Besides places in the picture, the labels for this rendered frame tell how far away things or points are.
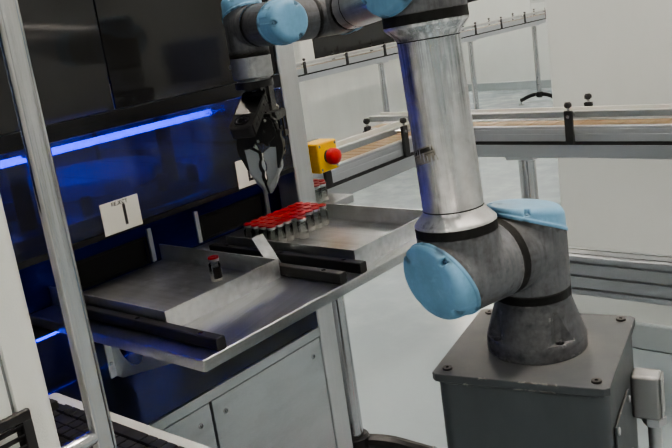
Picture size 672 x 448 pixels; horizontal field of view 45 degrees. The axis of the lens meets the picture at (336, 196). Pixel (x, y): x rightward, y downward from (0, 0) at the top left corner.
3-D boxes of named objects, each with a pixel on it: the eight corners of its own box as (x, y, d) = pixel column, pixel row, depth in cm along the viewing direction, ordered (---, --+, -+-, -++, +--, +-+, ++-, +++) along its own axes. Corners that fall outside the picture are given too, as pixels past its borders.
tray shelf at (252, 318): (30, 324, 148) (28, 314, 148) (291, 216, 199) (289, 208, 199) (205, 372, 117) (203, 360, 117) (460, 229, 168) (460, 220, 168)
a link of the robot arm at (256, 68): (262, 56, 146) (220, 61, 148) (266, 81, 147) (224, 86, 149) (275, 52, 153) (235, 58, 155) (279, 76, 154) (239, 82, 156)
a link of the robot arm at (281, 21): (323, -9, 140) (288, -2, 149) (267, -1, 134) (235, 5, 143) (329, 38, 142) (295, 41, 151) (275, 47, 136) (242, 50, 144)
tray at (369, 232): (228, 252, 169) (226, 235, 168) (312, 216, 188) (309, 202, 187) (356, 269, 147) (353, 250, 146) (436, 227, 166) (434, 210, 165)
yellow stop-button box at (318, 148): (298, 173, 198) (294, 144, 197) (317, 166, 204) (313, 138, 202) (322, 174, 194) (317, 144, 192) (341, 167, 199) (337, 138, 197)
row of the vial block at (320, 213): (266, 248, 167) (263, 226, 166) (323, 223, 180) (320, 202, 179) (274, 249, 166) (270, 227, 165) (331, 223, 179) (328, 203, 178)
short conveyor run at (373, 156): (292, 221, 201) (282, 159, 198) (248, 217, 211) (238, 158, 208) (442, 157, 251) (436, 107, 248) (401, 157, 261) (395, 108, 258)
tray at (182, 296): (52, 304, 151) (48, 286, 150) (163, 259, 170) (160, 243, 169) (168, 332, 129) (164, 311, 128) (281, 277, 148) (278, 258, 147)
